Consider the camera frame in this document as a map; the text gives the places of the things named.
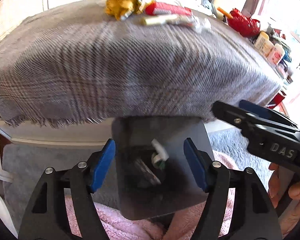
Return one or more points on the dark grey trash bin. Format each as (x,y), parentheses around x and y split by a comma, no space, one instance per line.
(153,175)

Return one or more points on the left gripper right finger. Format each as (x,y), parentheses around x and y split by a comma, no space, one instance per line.
(253,215)

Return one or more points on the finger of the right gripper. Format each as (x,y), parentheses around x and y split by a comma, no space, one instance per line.
(250,124)
(266,113)

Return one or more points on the right hand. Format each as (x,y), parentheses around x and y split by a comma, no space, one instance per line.
(293,216)

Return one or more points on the pink label white bottle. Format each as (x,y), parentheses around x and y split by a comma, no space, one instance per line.
(276,54)

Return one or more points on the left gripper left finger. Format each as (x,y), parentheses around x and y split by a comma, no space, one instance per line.
(46,217)

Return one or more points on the clear white plastic tube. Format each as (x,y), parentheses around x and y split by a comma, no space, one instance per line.
(166,19)

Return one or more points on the red cylindrical snack tube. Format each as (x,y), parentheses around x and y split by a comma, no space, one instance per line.
(161,8)

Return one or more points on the gold wrapper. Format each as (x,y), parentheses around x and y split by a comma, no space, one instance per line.
(122,9)

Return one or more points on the pink fluffy garment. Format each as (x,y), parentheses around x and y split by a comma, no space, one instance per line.
(182,225)

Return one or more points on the grey plaid table cloth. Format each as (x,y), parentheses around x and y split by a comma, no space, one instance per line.
(74,64)

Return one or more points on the yellow cap lotion bottle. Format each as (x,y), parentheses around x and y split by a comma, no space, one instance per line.
(261,39)

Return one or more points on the white cream bottle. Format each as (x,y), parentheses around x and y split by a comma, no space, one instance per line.
(266,48)

